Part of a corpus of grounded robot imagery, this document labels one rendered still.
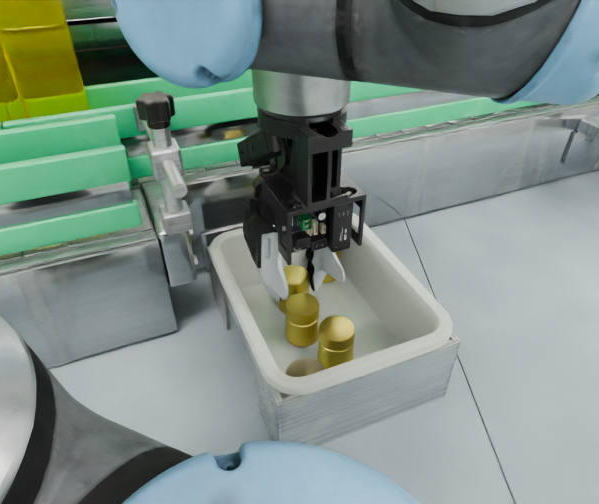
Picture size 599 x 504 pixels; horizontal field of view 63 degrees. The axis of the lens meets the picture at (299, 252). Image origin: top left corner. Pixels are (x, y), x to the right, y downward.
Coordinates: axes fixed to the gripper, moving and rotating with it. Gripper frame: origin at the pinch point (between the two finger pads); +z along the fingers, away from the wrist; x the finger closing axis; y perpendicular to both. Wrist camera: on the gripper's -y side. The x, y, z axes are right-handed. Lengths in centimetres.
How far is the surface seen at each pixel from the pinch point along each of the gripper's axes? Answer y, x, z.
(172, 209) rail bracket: -2.5, -10.8, -10.4
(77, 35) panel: -30.3, -14.6, -19.5
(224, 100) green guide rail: -13.9, -2.0, -15.3
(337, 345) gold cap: 10.2, 0.0, -0.4
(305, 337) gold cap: 6.1, -1.4, 2.1
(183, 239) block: -2.7, -10.3, -6.8
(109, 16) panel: -30.9, -10.5, -21.1
